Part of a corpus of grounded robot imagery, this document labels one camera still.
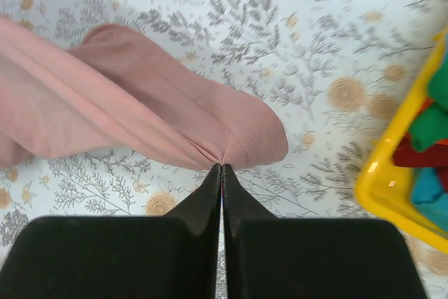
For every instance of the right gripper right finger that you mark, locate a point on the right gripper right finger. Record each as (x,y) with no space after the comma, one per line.
(272,257)

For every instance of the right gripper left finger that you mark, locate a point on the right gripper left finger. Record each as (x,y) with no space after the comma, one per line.
(170,256)

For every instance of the pink t shirt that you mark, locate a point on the pink t shirt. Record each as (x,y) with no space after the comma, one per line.
(119,88)

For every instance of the yellow plastic bin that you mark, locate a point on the yellow plastic bin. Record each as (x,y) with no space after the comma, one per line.
(383,188)

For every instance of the red t shirt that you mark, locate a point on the red t shirt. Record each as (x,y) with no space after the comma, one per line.
(406,156)

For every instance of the blue t shirt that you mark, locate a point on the blue t shirt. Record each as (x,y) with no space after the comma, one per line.
(429,197)

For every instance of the green t shirt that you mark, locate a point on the green t shirt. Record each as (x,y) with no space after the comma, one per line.
(430,126)

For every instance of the floral patterned table mat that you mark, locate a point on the floral patterned table mat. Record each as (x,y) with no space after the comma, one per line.
(288,52)

